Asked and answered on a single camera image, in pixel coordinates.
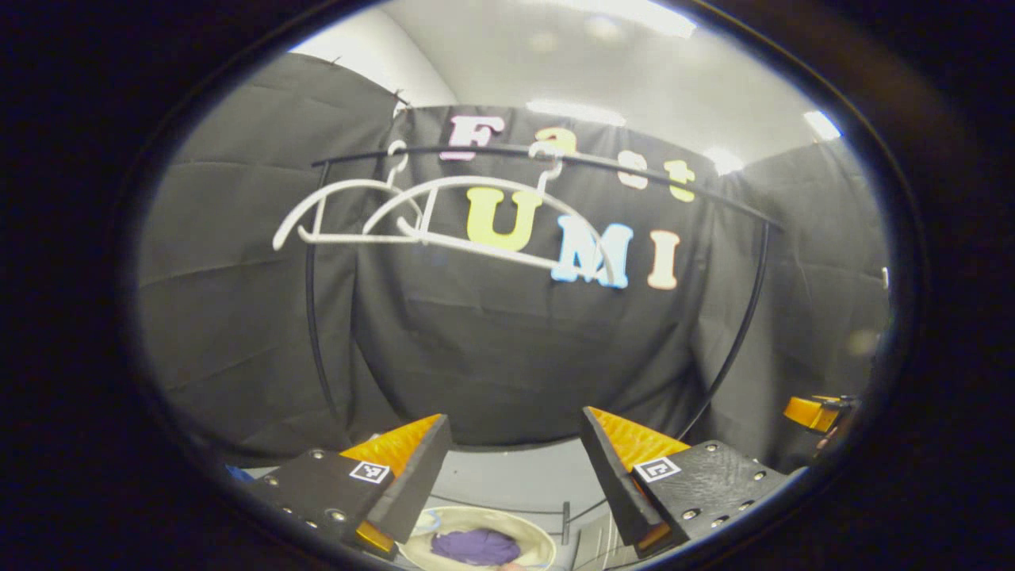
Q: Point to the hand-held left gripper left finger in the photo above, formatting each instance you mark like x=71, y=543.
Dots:
x=412, y=492

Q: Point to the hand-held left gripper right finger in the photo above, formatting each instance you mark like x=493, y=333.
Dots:
x=618, y=492

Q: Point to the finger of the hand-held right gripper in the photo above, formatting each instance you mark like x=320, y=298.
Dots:
x=805, y=412

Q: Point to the purple ribbed jacket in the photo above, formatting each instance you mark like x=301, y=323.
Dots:
x=476, y=547

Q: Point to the beige round laundry hamper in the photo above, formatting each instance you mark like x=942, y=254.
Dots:
x=523, y=533

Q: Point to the white plastic clothes hanger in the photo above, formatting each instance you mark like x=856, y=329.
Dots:
x=476, y=180
x=357, y=185

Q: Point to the black metal clothes rack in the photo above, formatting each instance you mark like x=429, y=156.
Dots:
x=311, y=301

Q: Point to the black backdrop cloth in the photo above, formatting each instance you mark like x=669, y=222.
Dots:
x=515, y=357

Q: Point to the blue object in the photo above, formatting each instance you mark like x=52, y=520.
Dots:
x=240, y=473

